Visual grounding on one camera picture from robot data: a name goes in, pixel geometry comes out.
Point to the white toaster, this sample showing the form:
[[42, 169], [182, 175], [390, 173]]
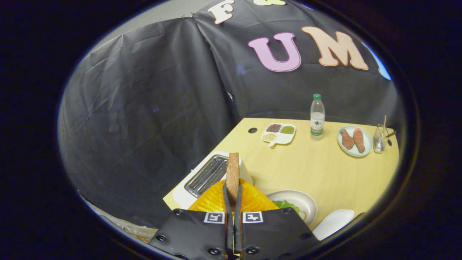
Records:
[[179, 196]]

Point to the round cream plate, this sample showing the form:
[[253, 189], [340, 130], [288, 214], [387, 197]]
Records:
[[306, 204]]

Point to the pale green oval plate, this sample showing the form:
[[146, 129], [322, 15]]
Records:
[[368, 141]]

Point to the toasted bread slice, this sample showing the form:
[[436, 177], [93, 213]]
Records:
[[232, 173]]

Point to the black backdrop cloth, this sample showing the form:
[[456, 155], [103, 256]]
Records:
[[144, 108]]

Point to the white divided seasoning tray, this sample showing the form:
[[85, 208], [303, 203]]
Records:
[[283, 139]]

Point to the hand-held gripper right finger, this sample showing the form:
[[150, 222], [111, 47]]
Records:
[[238, 224]]

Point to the brown cooked meat piece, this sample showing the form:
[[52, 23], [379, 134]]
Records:
[[359, 141], [347, 140]]

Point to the clear plastic water bottle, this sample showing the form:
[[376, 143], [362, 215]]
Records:
[[317, 126]]

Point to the green lettuce leaf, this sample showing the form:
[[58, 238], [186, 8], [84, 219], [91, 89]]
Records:
[[285, 205]]

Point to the white rectangular plate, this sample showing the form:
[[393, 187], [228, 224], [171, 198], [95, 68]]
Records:
[[332, 224]]

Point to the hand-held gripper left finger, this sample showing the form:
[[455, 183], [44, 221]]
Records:
[[227, 224]]

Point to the white bread slice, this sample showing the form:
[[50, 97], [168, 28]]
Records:
[[302, 216]]

